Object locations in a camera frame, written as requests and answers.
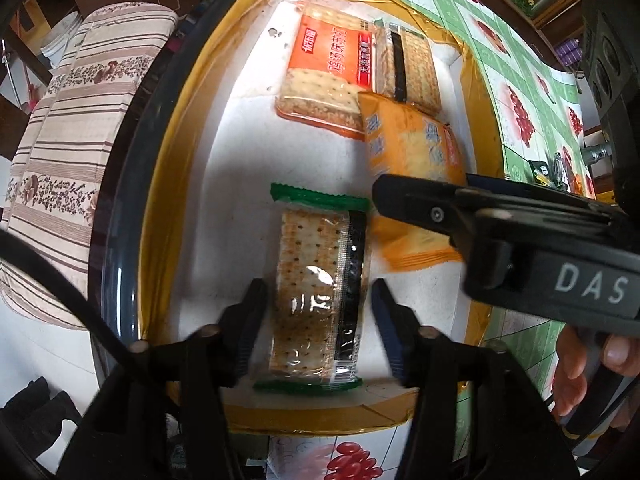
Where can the yellow cardboard tray box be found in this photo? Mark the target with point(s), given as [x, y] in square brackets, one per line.
[211, 226]

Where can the red orange cracker pack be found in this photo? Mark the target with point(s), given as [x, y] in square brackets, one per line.
[331, 63]

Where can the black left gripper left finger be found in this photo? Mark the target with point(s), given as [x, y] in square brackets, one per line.
[215, 355]

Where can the yellow orange cracker pack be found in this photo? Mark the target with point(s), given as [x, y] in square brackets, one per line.
[404, 141]

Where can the person's right hand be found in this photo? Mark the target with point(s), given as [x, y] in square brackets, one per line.
[620, 354]

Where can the clear black-stripe cracker pack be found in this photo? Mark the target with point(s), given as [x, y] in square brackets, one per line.
[404, 67]

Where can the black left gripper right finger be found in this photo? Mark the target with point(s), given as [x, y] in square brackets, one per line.
[419, 354]

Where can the striped floral seat cushion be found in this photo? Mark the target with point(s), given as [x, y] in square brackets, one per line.
[57, 170]

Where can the green fruit-pattern tablecloth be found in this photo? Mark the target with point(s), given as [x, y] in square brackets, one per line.
[537, 107]

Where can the green-edged clear cracker pack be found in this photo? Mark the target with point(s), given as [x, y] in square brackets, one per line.
[321, 285]

